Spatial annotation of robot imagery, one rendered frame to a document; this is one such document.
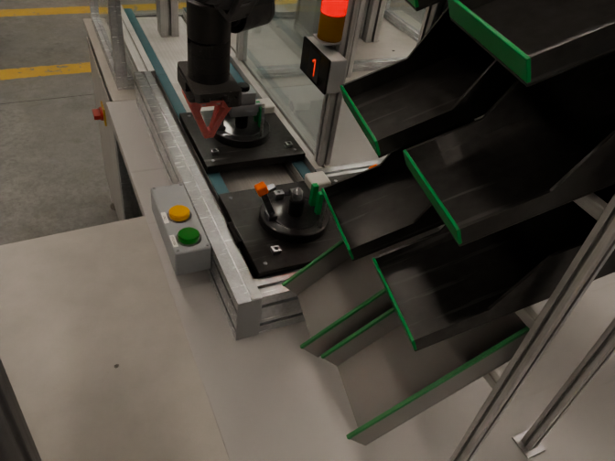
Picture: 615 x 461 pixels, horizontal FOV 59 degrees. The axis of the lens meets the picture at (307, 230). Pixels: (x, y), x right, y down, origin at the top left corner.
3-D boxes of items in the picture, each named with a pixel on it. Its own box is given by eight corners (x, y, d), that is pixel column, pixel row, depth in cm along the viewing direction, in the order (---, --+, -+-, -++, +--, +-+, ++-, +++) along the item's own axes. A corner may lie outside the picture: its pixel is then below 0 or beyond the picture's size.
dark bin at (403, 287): (415, 352, 61) (404, 316, 55) (375, 269, 70) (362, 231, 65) (652, 257, 60) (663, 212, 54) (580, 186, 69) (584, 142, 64)
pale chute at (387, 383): (365, 446, 73) (347, 439, 70) (337, 365, 82) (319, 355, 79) (552, 336, 65) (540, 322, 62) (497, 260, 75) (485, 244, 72)
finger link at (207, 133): (221, 119, 87) (221, 63, 80) (234, 143, 82) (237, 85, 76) (178, 123, 84) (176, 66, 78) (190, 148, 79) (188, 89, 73)
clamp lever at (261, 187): (268, 218, 105) (256, 191, 99) (264, 211, 106) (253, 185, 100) (285, 209, 105) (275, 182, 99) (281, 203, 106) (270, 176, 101)
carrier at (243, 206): (257, 281, 98) (263, 229, 90) (218, 201, 114) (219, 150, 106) (372, 254, 107) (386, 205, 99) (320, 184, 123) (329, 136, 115)
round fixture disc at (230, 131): (221, 151, 124) (221, 144, 123) (204, 121, 134) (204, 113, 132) (278, 144, 130) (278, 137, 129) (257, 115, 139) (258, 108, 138)
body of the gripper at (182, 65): (220, 69, 81) (221, 20, 77) (242, 102, 75) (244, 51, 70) (177, 73, 79) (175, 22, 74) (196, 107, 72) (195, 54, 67)
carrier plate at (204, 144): (206, 174, 120) (206, 166, 119) (178, 120, 136) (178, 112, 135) (304, 160, 130) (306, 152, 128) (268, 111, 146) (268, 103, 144)
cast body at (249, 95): (231, 118, 126) (231, 90, 121) (225, 108, 128) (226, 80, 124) (265, 115, 128) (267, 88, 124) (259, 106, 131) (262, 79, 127)
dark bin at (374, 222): (352, 262, 70) (338, 224, 65) (325, 199, 80) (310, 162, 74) (555, 179, 69) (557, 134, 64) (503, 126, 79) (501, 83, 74)
